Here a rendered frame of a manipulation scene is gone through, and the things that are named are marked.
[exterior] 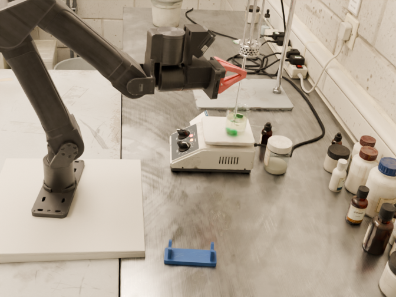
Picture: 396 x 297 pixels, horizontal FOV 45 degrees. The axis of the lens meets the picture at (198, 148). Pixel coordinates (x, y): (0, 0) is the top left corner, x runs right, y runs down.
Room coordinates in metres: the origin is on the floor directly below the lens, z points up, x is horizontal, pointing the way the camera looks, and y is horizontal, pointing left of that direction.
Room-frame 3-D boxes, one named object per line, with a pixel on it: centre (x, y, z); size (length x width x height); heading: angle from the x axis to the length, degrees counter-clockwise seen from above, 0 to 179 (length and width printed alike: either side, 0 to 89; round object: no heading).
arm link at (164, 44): (0.89, 0.11, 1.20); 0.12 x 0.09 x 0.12; 112
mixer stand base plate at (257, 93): (1.36, -0.12, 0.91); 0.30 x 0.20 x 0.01; 100
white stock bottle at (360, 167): (0.92, -0.39, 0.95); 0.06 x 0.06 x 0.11
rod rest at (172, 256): (0.64, 0.00, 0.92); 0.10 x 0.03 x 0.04; 92
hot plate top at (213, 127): (0.99, -0.07, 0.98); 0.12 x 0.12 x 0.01; 6
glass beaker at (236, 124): (0.97, -0.09, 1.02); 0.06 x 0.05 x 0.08; 64
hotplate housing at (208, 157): (0.99, -0.04, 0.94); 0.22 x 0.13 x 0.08; 96
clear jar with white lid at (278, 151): (0.97, -0.20, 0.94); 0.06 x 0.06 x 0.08
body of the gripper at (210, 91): (0.92, 0.02, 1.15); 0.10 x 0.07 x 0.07; 24
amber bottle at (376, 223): (0.72, -0.38, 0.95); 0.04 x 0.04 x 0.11
